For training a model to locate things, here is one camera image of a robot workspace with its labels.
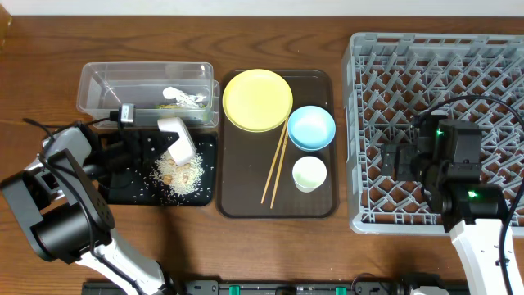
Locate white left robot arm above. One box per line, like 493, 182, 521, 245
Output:
1, 121, 180, 294

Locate white tissue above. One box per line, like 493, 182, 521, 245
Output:
162, 87, 206, 106

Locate light blue bowl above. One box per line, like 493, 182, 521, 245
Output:
287, 106, 336, 152

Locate right wooden chopstick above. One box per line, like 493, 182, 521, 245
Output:
266, 122, 287, 209

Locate clear plastic waste bin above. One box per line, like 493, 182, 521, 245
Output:
76, 61, 219, 129

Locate white bowl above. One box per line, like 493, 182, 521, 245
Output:
157, 117, 197, 166

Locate green snack wrapper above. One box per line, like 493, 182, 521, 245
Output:
154, 103, 206, 110

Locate wooden chopstick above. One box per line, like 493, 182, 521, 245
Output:
266, 122, 287, 209
260, 119, 289, 209

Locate left wooden chopstick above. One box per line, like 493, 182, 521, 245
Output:
260, 119, 289, 209

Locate black waste tray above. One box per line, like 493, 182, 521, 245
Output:
98, 133, 217, 207

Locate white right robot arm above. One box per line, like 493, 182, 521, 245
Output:
381, 113, 523, 294

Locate grey dishwasher rack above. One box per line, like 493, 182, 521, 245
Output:
341, 33, 523, 237

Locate yellow plate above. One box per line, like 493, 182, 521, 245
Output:
223, 69, 294, 133

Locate white cup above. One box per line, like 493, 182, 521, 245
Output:
291, 156, 328, 193

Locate rice and nut leftovers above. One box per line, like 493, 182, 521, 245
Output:
146, 152, 215, 207

